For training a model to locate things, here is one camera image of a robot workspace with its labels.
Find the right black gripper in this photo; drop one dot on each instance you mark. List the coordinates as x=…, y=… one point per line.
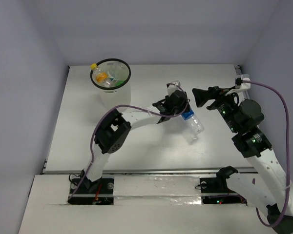
x=201, y=96

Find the clear bottle yellow cap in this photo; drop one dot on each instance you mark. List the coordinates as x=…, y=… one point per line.
x=101, y=77

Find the clear bottle lemon label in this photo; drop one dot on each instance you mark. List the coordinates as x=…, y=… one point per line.
x=115, y=71

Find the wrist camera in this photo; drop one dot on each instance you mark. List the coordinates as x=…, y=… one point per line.
x=241, y=84
x=172, y=87

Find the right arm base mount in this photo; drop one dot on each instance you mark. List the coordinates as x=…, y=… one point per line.
x=214, y=190

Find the green plastic bottle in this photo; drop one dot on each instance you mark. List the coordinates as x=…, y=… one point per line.
x=119, y=82

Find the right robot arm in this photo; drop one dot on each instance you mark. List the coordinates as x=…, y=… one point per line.
x=250, y=141

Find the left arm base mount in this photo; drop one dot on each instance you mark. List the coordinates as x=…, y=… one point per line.
x=97, y=193

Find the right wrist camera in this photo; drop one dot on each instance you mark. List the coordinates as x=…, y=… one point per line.
x=241, y=84

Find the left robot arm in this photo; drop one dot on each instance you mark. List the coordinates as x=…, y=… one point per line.
x=113, y=128

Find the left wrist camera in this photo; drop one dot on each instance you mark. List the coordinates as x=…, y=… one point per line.
x=172, y=87

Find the white bin black rim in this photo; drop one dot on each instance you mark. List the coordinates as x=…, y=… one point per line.
x=114, y=96

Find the clear bottle blue label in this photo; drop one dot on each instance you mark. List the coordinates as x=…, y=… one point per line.
x=192, y=121

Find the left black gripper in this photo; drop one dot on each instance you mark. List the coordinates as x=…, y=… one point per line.
x=183, y=107

